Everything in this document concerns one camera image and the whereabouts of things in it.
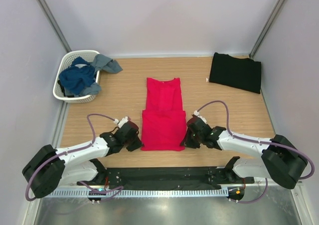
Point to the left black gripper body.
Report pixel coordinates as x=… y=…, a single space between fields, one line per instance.
x=132 y=144

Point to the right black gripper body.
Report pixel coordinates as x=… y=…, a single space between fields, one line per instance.
x=193 y=140

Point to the red t shirt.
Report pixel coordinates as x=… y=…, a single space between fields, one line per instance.
x=163 y=119

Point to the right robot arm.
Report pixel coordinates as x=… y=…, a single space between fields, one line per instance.
x=275 y=158

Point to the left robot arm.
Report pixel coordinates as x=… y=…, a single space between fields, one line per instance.
x=51 y=168

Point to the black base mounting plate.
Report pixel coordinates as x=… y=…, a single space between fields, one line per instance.
x=166 y=176

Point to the folded black t shirt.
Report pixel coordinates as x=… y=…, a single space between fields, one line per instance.
x=234 y=72

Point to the dark blue t shirt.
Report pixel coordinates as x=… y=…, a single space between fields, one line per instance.
x=77 y=76

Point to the grey blue t shirt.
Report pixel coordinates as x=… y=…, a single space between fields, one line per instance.
x=106 y=64

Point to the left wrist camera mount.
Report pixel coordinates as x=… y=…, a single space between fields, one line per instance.
x=121 y=122

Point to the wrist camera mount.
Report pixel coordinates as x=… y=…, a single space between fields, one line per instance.
x=121 y=122
x=197 y=114

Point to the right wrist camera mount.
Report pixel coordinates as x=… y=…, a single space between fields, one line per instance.
x=197 y=114

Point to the slotted white cable duct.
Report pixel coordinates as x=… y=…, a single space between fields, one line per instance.
x=86 y=193

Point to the left aluminium corner post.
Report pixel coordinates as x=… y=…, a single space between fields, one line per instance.
x=52 y=21

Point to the aluminium corner post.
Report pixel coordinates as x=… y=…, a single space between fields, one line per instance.
x=267 y=26
x=52 y=21

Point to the right aluminium corner post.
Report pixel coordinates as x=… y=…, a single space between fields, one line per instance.
x=267 y=26

